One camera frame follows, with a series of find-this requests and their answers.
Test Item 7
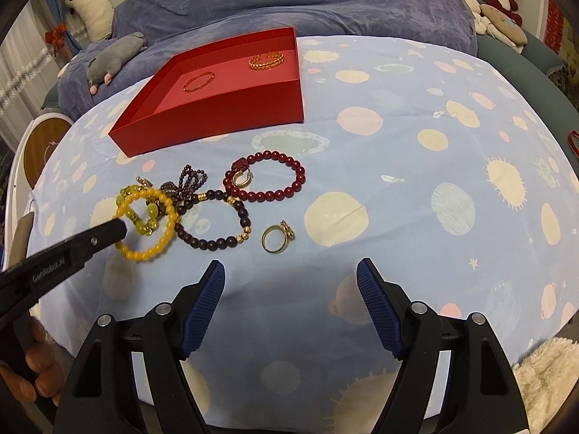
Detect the dark brown bead bracelet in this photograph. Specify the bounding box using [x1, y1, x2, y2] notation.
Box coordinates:
[174, 190, 252, 250]

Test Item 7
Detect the round wooden disc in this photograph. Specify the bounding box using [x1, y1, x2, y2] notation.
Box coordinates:
[25, 118, 73, 188]

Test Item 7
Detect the red wall hanging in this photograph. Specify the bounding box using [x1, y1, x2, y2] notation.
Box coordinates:
[549, 0, 562, 50]

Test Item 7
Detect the white plush toy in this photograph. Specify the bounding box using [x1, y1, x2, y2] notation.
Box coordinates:
[461, 0, 488, 37]

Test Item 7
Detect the blue curtain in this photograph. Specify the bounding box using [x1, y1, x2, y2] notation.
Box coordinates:
[34, 0, 86, 57]

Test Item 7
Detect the teal sofa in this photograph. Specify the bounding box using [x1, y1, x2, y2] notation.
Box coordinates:
[452, 0, 579, 114]

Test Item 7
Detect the white lace curtain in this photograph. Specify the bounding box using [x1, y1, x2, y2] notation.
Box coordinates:
[0, 45, 50, 145]

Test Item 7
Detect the white fluffy blanket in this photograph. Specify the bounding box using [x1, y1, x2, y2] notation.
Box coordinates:
[511, 337, 579, 434]

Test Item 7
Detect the gold chain cuff bracelet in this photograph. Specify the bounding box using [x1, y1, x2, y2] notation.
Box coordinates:
[249, 51, 285, 71]

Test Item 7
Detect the white plush alpaca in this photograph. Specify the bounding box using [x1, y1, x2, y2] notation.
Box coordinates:
[62, 0, 115, 41]

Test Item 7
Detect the person's left hand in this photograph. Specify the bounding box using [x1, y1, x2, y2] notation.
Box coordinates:
[0, 316, 65, 408]

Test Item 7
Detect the light blue printed sheet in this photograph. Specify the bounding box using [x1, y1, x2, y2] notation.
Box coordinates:
[27, 34, 579, 434]

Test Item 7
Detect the beige plush toy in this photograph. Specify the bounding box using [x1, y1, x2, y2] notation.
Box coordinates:
[479, 4, 528, 46]

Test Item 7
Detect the blue velvet blanket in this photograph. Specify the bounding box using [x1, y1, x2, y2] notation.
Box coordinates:
[43, 0, 479, 120]

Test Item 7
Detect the yellow bead bracelet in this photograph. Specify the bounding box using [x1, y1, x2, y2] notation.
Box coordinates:
[114, 190, 180, 264]

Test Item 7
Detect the ornate gold ring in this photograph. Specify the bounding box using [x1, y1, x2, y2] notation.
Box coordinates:
[261, 220, 297, 254]

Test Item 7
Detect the dark purple multi-strand bracelet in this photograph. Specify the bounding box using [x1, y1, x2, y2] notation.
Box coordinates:
[159, 164, 209, 202]

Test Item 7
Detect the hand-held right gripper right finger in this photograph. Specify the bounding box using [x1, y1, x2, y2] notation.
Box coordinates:
[356, 258, 531, 434]

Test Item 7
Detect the red ribbon bow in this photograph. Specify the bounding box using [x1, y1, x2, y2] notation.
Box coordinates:
[44, 25, 68, 59]

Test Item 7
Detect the thin red gold bangle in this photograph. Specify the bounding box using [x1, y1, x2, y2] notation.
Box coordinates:
[183, 71, 215, 92]

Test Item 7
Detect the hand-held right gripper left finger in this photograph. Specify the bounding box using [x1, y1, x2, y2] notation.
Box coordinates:
[53, 260, 226, 434]

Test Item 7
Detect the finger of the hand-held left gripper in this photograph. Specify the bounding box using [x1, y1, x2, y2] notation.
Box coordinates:
[63, 218, 128, 268]

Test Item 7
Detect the red cardboard box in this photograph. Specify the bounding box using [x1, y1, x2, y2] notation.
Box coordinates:
[109, 27, 305, 158]

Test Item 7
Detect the grey plush mouse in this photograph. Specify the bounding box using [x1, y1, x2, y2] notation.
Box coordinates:
[86, 33, 148, 97]

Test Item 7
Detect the red bead bracelet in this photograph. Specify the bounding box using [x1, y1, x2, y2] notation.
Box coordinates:
[224, 150, 306, 203]

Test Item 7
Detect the green bead bracelet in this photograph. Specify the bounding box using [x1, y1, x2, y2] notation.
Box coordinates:
[117, 184, 170, 236]

